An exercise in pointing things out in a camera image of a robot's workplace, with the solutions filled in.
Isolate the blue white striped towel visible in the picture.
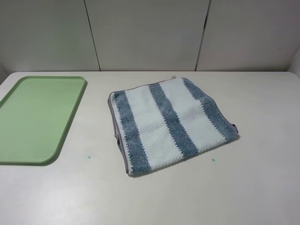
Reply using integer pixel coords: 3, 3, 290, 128
107, 78, 239, 176

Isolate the green plastic tray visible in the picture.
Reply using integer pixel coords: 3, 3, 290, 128
0, 76, 87, 165

